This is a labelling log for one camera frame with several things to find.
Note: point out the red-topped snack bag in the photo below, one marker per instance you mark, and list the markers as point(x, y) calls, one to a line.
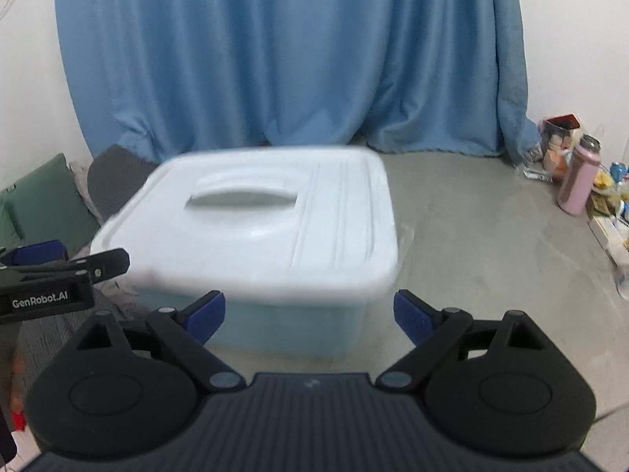
point(560, 145)

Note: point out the grey knitted cloth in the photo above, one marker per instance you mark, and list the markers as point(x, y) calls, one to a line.
point(54, 329)

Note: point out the light blue plastic storage box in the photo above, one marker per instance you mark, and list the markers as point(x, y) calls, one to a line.
point(290, 322)

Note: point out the white plastic box lid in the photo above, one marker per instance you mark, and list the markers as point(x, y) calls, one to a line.
point(255, 221)

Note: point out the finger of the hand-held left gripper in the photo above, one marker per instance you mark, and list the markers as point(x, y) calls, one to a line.
point(37, 253)
point(93, 266)

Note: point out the clear plastic packet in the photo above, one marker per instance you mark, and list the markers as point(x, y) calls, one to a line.
point(536, 169)

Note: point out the pink water bottle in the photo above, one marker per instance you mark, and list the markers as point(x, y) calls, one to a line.
point(577, 179)

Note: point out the blue curtain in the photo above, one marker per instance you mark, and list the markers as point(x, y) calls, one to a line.
point(295, 49)

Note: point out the green pillow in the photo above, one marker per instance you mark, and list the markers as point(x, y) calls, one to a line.
point(46, 206)

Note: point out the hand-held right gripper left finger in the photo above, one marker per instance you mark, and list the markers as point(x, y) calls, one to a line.
point(206, 322)

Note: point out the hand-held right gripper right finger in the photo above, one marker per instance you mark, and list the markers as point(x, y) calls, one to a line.
point(413, 322)

